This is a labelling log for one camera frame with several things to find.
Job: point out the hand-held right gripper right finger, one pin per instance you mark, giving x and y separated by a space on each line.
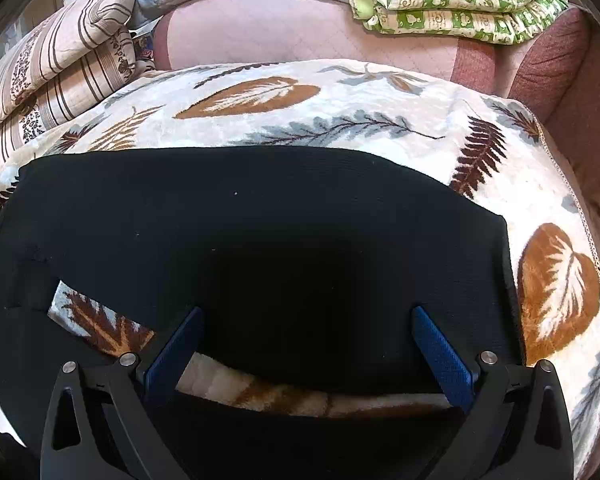
445 355

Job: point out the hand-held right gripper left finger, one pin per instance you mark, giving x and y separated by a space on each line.
175 355

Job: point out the black pants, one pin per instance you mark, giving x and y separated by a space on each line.
280 240

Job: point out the leaf print blanket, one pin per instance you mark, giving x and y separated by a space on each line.
380 110

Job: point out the striped beige pillow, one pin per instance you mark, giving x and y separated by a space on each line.
55 70

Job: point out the pink and brown sofa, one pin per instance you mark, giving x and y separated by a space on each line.
280 35

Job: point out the green patterned quilt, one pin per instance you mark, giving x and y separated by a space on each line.
430 5

